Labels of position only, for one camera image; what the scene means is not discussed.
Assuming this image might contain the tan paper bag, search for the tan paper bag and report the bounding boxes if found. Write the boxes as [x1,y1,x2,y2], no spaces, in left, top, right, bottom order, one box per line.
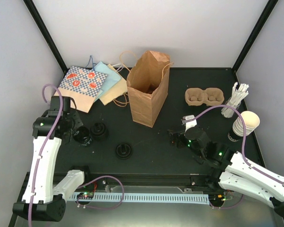
[100,64,129,107]

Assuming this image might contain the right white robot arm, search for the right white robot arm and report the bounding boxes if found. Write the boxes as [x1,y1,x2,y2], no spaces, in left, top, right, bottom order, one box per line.
[168,127,284,218]

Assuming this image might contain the brown paper bag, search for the brown paper bag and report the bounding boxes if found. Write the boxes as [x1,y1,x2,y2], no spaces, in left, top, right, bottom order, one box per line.
[119,51,173,128]

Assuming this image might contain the white straws in holder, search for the white straws in holder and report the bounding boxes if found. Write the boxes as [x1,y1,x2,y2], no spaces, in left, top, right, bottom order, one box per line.
[221,82,249,118]

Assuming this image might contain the left black frame post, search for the left black frame post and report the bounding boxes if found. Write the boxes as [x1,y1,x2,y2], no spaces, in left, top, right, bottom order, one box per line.
[23,0,68,75]

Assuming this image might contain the far pulp cup carrier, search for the far pulp cup carrier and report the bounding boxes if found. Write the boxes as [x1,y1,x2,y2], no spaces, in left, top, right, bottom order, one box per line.
[185,87,224,106]

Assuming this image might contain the black frame post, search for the black frame post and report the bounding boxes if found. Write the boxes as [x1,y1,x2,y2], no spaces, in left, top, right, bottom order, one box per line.
[232,0,279,73]
[23,0,68,75]

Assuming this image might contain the light blue cable duct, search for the light blue cable duct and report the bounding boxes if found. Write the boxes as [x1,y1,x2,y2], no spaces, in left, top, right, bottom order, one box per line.
[69,192,210,205]

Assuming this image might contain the right paper cup stack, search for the right paper cup stack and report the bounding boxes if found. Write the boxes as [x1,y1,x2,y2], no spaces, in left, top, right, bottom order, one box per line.
[228,111,260,142]

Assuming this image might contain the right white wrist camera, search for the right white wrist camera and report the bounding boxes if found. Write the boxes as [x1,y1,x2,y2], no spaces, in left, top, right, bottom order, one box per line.
[182,114,197,131]

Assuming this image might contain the black sleeved paper cup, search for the black sleeved paper cup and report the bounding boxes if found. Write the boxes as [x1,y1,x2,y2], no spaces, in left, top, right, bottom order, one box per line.
[73,126,92,147]

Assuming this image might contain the light blue paper bag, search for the light blue paper bag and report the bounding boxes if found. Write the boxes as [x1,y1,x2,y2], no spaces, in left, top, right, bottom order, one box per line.
[85,56,121,101]

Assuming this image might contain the small circuit board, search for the small circuit board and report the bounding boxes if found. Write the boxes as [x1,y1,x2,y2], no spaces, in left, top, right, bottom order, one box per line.
[77,192,94,200]

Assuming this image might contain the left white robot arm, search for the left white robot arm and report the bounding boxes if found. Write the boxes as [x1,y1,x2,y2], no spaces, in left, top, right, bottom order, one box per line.
[13,96,92,222]

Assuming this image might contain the black lid stack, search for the black lid stack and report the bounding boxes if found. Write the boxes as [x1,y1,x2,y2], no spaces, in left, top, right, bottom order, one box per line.
[115,142,133,160]
[90,122,109,141]

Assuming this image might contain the right black frame post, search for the right black frame post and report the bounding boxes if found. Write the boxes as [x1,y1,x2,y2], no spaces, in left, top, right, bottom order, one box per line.
[232,0,279,73]

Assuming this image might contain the blue checkered paper bag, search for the blue checkered paper bag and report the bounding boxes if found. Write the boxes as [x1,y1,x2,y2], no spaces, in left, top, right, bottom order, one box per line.
[58,66,108,113]

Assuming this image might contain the front purple cable loop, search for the front purple cable loop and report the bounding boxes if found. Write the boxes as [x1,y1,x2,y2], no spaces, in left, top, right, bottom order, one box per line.
[75,175,125,210]

